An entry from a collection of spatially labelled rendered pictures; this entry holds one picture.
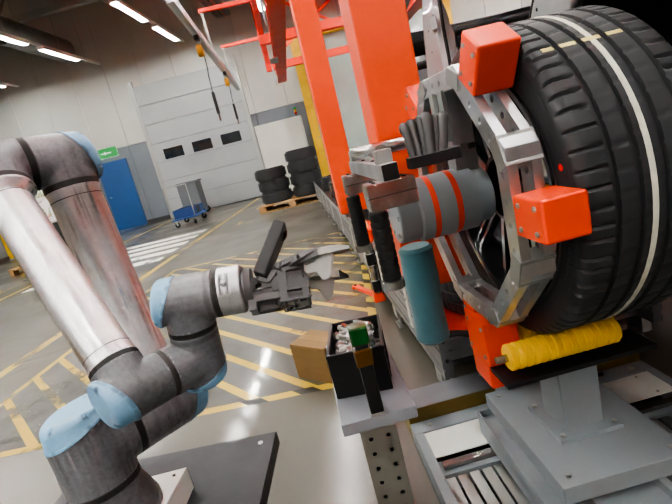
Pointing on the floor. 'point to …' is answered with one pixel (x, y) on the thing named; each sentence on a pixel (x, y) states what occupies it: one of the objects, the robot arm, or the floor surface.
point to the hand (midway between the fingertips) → (349, 259)
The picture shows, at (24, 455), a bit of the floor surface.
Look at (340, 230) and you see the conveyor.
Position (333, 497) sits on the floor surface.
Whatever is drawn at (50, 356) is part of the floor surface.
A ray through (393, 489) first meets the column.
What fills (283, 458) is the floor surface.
